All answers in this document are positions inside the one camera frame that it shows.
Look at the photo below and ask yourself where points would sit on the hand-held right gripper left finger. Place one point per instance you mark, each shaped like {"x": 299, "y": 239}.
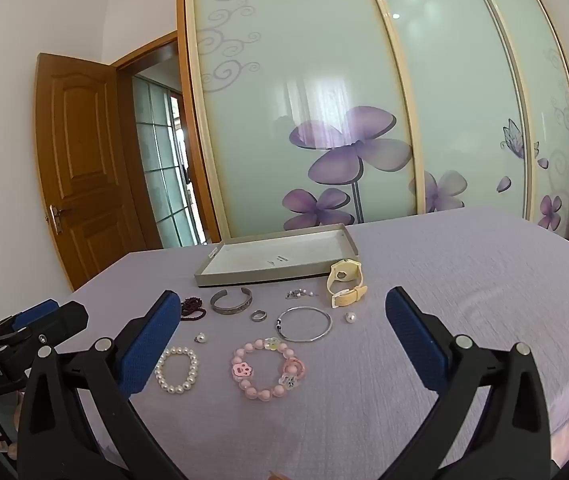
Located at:
{"x": 149, "y": 347}

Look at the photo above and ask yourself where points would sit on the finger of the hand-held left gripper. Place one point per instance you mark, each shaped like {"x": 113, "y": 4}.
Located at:
{"x": 69, "y": 319}
{"x": 37, "y": 311}

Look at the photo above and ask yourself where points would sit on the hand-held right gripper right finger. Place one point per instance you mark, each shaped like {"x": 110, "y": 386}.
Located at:
{"x": 417, "y": 347}

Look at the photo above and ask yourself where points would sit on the thin silver bangle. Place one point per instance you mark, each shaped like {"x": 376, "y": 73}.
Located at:
{"x": 279, "y": 322}

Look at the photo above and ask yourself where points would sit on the grey cardboard tray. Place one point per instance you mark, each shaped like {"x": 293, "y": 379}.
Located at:
{"x": 264, "y": 255}

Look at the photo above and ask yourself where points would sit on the yellow wrist watch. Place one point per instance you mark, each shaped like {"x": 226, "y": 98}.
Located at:
{"x": 349, "y": 297}

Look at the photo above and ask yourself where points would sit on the small silver pearl earrings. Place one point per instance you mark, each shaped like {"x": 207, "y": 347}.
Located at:
{"x": 297, "y": 292}

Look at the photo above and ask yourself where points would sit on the wooden room door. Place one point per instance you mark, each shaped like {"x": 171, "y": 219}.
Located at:
{"x": 84, "y": 160}

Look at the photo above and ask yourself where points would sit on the frosted glass partition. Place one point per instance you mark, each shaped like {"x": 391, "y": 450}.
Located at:
{"x": 164, "y": 185}

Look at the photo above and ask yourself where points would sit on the floral sliding wardrobe door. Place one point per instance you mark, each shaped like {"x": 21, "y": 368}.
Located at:
{"x": 454, "y": 85}
{"x": 289, "y": 60}
{"x": 549, "y": 85}

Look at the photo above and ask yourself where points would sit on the wooden door frame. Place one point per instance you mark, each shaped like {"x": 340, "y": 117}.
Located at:
{"x": 124, "y": 110}

